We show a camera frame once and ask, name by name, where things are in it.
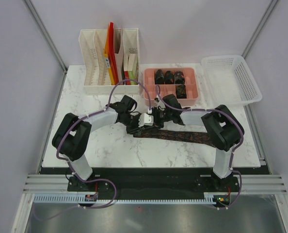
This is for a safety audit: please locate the dark paisley necktie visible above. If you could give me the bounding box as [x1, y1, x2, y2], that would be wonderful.
[133, 129, 215, 148]

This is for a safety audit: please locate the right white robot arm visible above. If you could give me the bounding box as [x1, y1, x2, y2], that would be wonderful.
[160, 94, 244, 191]

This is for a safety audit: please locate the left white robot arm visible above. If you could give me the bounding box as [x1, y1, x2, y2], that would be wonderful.
[52, 95, 139, 191]

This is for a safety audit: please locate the rolled tie front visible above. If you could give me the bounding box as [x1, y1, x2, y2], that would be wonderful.
[176, 84, 187, 99]

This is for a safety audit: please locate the rolled tie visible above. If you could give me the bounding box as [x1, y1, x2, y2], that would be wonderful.
[176, 84, 187, 99]
[174, 71, 185, 84]
[154, 69, 164, 84]
[164, 70, 175, 84]

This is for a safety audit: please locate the pink divided storage box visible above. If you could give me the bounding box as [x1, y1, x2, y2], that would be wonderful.
[143, 67, 200, 106]

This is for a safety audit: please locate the white file organizer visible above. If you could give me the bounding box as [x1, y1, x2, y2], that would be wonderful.
[79, 28, 141, 96]

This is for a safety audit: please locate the beige paper folder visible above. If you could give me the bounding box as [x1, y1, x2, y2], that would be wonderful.
[114, 29, 124, 81]

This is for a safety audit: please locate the orange red folder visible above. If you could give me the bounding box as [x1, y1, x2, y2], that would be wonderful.
[103, 22, 118, 85]

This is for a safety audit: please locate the white perforated plastic basket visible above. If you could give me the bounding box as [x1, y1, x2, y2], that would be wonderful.
[201, 55, 262, 106]

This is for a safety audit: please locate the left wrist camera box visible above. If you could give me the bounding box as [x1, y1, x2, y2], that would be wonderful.
[139, 113, 154, 127]

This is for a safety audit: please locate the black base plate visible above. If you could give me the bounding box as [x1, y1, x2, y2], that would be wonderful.
[67, 168, 240, 200]

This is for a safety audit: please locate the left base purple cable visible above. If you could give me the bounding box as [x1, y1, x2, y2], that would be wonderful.
[77, 179, 118, 209]

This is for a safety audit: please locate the white slotted cable duct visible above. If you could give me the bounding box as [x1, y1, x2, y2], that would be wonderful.
[33, 193, 217, 205]

